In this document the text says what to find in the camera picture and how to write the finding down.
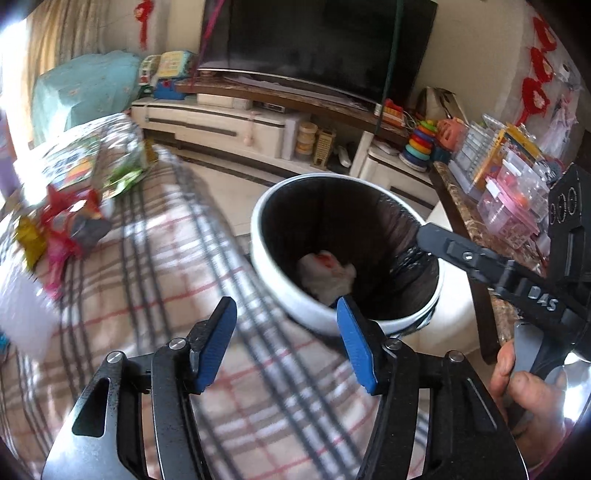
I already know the beige curtain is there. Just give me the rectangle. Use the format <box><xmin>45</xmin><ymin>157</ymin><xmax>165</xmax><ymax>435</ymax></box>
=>
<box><xmin>18</xmin><ymin>0</ymin><xmax>112</xmax><ymax>86</ymax></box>

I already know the yellow wrapper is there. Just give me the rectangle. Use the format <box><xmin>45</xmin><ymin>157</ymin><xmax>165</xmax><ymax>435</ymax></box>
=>
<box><xmin>16</xmin><ymin>216</ymin><xmax>48</xmax><ymax>271</ymax></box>

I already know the red knot wall ornament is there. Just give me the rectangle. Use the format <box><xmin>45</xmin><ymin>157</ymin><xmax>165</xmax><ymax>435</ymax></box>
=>
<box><xmin>135</xmin><ymin>0</ymin><xmax>154</xmax><ymax>51</ymax></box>

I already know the plaid blanket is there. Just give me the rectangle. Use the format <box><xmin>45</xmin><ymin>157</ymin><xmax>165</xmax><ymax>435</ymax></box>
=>
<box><xmin>0</xmin><ymin>115</ymin><xmax>435</xmax><ymax>480</ymax></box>

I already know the red yellow toy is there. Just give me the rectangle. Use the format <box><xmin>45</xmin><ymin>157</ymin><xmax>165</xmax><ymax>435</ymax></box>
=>
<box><xmin>375</xmin><ymin>98</ymin><xmax>411</xmax><ymax>133</ymax></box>

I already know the person's right hand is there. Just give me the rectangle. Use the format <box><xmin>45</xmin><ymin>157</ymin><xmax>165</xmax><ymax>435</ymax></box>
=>
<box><xmin>489</xmin><ymin>339</ymin><xmax>578</xmax><ymax>472</ymax></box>

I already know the green wrapper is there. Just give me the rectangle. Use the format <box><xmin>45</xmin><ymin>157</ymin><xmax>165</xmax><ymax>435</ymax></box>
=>
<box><xmin>102</xmin><ymin>137</ymin><xmax>157</xmax><ymax>200</ymax></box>

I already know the red packet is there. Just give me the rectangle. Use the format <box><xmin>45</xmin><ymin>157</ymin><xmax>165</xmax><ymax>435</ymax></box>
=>
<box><xmin>44</xmin><ymin>187</ymin><xmax>114</xmax><ymax>259</ymax></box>

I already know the black television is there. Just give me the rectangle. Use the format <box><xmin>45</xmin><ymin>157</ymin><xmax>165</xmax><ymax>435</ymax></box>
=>
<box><xmin>198</xmin><ymin>0</ymin><xmax>438</xmax><ymax>100</ymax></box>

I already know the beige bag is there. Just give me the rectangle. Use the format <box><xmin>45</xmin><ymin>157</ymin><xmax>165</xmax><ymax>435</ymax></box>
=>
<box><xmin>416</xmin><ymin>87</ymin><xmax>468</xmax><ymax>126</ymax></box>

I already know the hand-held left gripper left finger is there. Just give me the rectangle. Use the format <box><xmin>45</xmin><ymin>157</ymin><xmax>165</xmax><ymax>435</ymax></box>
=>
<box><xmin>41</xmin><ymin>296</ymin><xmax>238</xmax><ymax>480</ymax></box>

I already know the orange plastic toy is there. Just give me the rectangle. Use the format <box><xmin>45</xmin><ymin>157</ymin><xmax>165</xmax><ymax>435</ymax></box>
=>
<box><xmin>436</xmin><ymin>117</ymin><xmax>466</xmax><ymax>153</ymax></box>

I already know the white bin with black bag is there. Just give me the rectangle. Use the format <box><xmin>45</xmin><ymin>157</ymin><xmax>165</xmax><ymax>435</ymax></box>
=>
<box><xmin>249</xmin><ymin>173</ymin><xmax>446</xmax><ymax>337</ymax></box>

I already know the stack of round containers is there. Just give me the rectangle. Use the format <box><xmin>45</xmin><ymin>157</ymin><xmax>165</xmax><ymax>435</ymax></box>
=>
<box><xmin>295</xmin><ymin>122</ymin><xmax>318</xmax><ymax>162</ymax></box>

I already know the pink cord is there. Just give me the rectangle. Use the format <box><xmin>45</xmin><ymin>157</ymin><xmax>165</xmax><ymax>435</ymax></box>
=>
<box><xmin>198</xmin><ymin>0</ymin><xmax>223</xmax><ymax>80</ymax></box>

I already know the pink clear plastic box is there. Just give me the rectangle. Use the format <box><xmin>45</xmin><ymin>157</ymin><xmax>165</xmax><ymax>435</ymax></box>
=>
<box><xmin>478</xmin><ymin>178</ymin><xmax>549</xmax><ymax>251</ymax></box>

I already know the colourful ferris wheel toy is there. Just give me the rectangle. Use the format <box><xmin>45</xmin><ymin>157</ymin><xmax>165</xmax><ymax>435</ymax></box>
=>
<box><xmin>137</xmin><ymin>54</ymin><xmax>160</xmax><ymax>97</ymax></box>

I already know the crumpled white tissue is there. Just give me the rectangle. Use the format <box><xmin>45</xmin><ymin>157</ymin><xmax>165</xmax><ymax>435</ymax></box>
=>
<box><xmin>298</xmin><ymin>250</ymin><xmax>358</xmax><ymax>305</ymax></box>

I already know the yellow toy building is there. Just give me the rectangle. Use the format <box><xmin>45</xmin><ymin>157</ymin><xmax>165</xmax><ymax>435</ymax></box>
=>
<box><xmin>313</xmin><ymin>129</ymin><xmax>337</xmax><ymax>168</ymax></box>

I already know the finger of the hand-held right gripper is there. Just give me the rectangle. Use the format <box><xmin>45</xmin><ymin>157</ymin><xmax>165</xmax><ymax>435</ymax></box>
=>
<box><xmin>416</xmin><ymin>223</ymin><xmax>580</xmax><ymax>326</ymax></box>

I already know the rainbow stacking ring toy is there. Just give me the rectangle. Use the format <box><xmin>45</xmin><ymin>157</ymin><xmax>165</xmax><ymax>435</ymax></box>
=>
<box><xmin>399</xmin><ymin>120</ymin><xmax>439</xmax><ymax>172</ymax></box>

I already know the yellow toy phone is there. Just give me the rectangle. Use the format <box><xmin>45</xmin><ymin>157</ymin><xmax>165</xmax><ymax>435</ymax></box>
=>
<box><xmin>154</xmin><ymin>50</ymin><xmax>192</xmax><ymax>100</ymax></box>

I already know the colourful children's book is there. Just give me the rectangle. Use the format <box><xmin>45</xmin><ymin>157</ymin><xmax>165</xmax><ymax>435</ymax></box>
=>
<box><xmin>39</xmin><ymin>115</ymin><xmax>148</xmax><ymax>204</ymax></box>

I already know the red paper wall decoration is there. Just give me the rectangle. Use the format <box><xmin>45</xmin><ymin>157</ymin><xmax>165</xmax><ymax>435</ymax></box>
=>
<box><xmin>521</xmin><ymin>14</ymin><xmax>560</xmax><ymax>124</ymax></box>

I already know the teal covered furniture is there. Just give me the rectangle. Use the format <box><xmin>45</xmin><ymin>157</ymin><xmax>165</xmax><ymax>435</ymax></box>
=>
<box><xmin>32</xmin><ymin>51</ymin><xmax>141</xmax><ymax>144</ymax></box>

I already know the yellow toy package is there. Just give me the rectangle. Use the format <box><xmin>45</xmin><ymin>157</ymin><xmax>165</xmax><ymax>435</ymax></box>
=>
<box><xmin>471</xmin><ymin>124</ymin><xmax>544</xmax><ymax>188</ymax></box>

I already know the marble side table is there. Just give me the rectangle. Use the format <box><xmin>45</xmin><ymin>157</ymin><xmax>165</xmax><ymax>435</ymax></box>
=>
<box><xmin>429</xmin><ymin>161</ymin><xmax>548</xmax><ymax>365</ymax></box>

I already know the clear drawer organizer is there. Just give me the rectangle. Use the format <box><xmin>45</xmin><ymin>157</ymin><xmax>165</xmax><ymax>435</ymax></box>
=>
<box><xmin>454</xmin><ymin>121</ymin><xmax>503</xmax><ymax>193</ymax></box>

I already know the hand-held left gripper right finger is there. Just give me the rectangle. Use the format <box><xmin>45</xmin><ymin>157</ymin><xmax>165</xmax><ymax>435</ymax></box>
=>
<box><xmin>336</xmin><ymin>295</ymin><xmax>532</xmax><ymax>480</ymax></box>

